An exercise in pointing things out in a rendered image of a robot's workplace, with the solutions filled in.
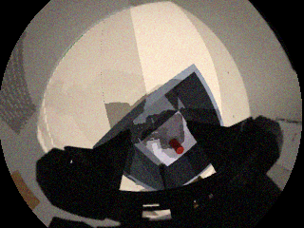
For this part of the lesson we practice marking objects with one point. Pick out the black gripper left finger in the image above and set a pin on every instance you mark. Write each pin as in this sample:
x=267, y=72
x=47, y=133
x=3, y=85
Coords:
x=108, y=159

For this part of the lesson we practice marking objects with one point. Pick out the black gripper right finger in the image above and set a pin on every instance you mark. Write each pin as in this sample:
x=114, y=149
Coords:
x=217, y=141

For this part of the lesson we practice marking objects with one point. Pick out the dark red peg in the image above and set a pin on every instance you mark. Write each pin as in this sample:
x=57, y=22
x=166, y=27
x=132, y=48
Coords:
x=177, y=147

